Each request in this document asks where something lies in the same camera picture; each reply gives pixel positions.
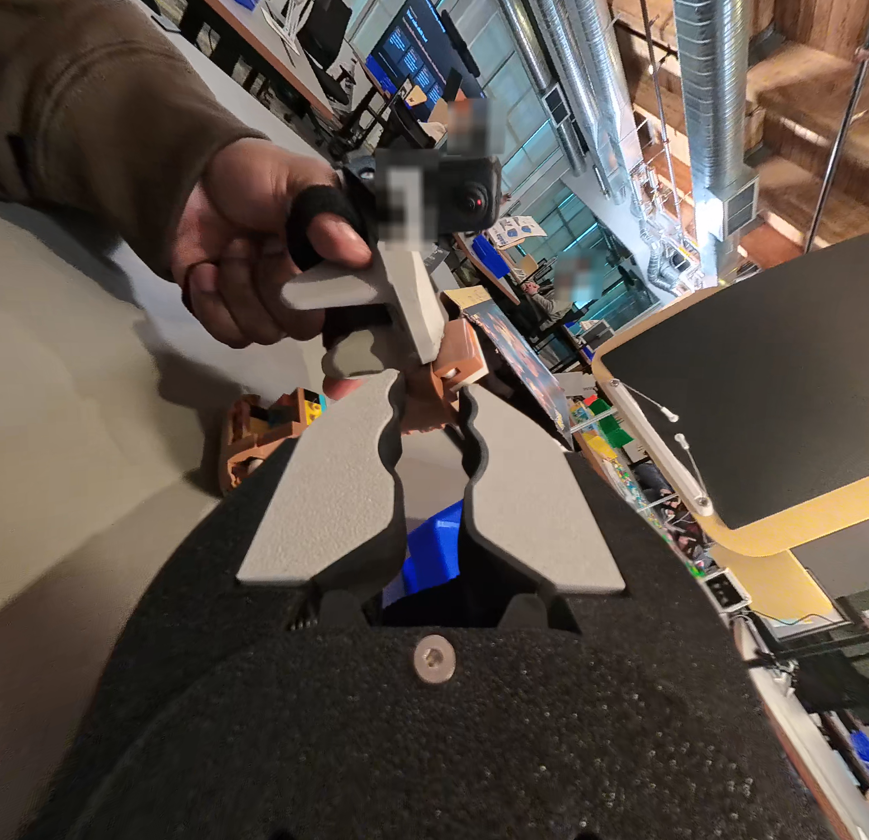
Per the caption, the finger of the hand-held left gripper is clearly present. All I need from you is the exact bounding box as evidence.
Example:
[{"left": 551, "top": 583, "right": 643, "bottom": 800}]
[
  {"left": 279, "top": 241, "right": 449, "bottom": 366},
  {"left": 321, "top": 327, "right": 411, "bottom": 380}
]

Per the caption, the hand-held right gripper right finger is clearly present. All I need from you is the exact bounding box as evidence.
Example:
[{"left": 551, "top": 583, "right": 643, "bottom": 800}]
[{"left": 463, "top": 379, "right": 630, "bottom": 626}]

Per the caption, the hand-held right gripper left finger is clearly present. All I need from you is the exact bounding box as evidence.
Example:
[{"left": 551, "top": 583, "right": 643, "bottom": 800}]
[{"left": 237, "top": 370, "right": 408, "bottom": 626}]

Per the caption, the colourful toy brick model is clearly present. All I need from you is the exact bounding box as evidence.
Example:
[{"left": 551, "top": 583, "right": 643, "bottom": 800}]
[{"left": 218, "top": 390, "right": 327, "bottom": 495}]

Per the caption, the blue plastic bin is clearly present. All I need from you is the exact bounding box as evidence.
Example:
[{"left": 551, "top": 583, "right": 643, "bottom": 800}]
[{"left": 383, "top": 501, "right": 469, "bottom": 610}]

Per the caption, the person's left hand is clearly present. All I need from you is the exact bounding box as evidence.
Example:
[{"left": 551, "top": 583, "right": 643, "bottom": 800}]
[{"left": 170, "top": 138, "right": 377, "bottom": 352}]

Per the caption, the white display stand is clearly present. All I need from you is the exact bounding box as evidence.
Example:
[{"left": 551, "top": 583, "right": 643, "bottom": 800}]
[{"left": 487, "top": 214, "right": 547, "bottom": 248}]

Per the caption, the printed cardboard box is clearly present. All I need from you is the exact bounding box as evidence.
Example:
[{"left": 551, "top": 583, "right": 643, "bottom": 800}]
[{"left": 442, "top": 287, "right": 578, "bottom": 441}]

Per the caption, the white metal stand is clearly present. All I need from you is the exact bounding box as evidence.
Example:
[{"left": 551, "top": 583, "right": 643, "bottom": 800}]
[{"left": 598, "top": 376, "right": 714, "bottom": 518}]

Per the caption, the lit computer monitor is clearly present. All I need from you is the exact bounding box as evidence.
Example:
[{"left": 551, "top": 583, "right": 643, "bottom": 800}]
[{"left": 364, "top": 0, "right": 452, "bottom": 101}]

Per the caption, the long wooden table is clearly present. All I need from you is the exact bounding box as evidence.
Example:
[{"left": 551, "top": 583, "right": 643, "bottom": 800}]
[{"left": 177, "top": 0, "right": 354, "bottom": 115}]

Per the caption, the silver ventilation duct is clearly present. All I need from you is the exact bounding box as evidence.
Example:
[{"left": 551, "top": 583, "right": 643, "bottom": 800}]
[
  {"left": 668, "top": 0, "right": 761, "bottom": 278},
  {"left": 487, "top": 0, "right": 639, "bottom": 210}
]

